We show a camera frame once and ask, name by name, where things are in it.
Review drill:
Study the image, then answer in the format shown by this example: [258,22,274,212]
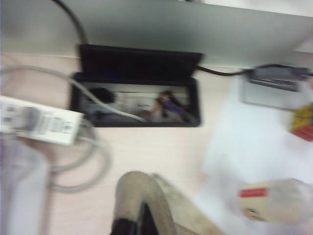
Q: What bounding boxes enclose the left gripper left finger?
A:
[111,217,137,235]

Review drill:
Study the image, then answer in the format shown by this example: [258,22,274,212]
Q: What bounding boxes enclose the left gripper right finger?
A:
[138,202,158,235]

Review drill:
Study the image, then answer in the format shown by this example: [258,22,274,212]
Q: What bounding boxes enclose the beige printed canvas tote bag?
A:
[113,170,224,235]

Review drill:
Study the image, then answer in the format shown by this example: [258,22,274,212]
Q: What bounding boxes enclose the small cream cardboard box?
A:
[237,178,309,224]

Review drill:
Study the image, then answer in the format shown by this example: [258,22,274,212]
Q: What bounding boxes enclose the white power strip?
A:
[0,95,84,146]

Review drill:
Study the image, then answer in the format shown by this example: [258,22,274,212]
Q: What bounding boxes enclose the white paper sheet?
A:
[199,97,313,235]

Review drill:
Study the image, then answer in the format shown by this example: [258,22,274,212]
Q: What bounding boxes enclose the grey flat dock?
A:
[241,64,310,110]

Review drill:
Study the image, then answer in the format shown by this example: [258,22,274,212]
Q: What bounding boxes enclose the rubik's cube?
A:
[290,102,313,142]

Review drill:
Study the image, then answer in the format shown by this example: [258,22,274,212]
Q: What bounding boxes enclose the frosted glass desk partition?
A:
[0,0,313,68]

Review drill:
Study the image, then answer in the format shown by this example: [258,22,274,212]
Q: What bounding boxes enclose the white power strip cable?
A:
[47,119,112,194]

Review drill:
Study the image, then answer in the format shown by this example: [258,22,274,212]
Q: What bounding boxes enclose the blue red wire bundle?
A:
[153,91,190,117]

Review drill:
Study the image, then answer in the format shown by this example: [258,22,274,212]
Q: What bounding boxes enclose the grey plug with cable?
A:
[14,105,53,134]

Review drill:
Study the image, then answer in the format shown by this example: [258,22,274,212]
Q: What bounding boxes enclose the light grey power cable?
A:
[0,66,146,122]

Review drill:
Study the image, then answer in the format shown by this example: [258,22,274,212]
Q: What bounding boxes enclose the black desk cable box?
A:
[69,43,203,128]

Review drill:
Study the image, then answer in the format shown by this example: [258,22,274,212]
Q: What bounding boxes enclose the black dock cable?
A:
[197,65,247,76]

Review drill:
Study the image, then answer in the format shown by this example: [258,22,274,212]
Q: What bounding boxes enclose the thick black cable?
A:
[52,0,89,46]

